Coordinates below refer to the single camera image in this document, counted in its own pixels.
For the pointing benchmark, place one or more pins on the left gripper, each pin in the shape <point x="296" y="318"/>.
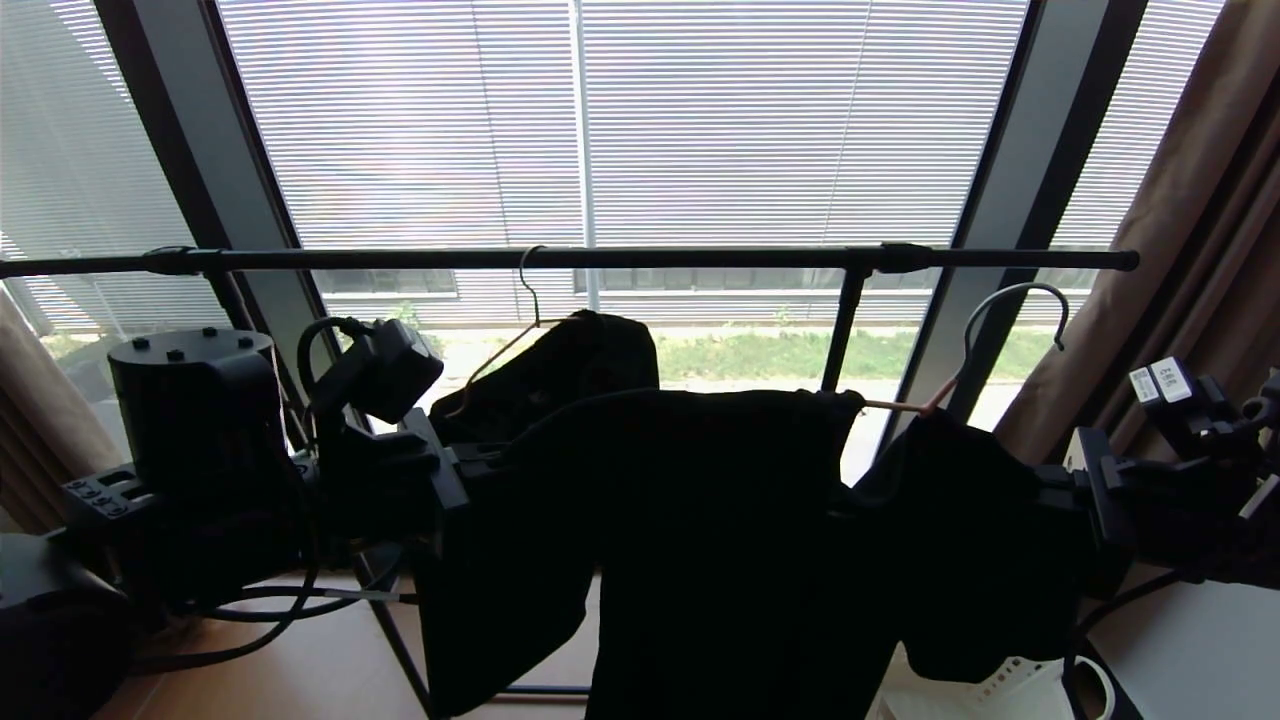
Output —
<point x="390" y="480"/>

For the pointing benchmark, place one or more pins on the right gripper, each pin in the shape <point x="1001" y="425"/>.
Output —
<point x="1110" y="520"/>

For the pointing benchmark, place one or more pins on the black garment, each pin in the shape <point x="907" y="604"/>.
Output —
<point x="580" y="360"/>
<point x="720" y="560"/>

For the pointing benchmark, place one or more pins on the pink clothes hanger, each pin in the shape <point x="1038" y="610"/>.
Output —
<point x="968" y="335"/>
<point x="530" y="290"/>

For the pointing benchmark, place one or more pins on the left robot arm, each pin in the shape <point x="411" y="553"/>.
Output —
<point x="190" y="450"/>

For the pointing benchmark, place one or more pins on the white laundry basket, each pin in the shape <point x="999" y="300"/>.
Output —
<point x="1040" y="690"/>

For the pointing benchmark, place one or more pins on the black clothes rack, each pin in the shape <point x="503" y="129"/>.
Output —
<point x="700" y="259"/>

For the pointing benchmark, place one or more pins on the brown curtain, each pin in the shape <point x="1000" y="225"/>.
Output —
<point x="40" y="440"/>
<point x="1180" y="250"/>

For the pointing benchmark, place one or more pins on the window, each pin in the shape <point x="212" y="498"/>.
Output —
<point x="280" y="150"/>

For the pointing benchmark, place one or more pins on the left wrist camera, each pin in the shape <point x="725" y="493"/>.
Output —
<point x="400" y="370"/>

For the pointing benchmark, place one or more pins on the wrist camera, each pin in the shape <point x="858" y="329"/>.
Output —
<point x="1180" y="400"/>
<point x="400" y="370"/>

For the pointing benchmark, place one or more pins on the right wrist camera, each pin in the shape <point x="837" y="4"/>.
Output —
<point x="1180" y="400"/>

